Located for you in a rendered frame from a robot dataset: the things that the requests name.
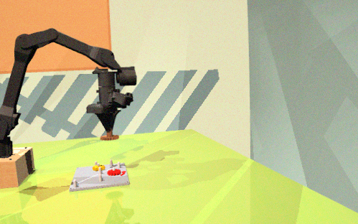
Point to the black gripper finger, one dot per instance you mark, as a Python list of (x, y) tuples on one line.
[(113, 118), (105, 120)]

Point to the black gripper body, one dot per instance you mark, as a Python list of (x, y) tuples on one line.
[(103, 106)]

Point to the orange gear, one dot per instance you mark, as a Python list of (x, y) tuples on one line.
[(110, 136)]

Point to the red gear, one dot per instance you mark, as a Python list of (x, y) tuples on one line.
[(113, 173)]

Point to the yellow gear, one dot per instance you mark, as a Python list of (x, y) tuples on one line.
[(96, 168)]

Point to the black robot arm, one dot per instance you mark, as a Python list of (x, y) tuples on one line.
[(25, 48)]

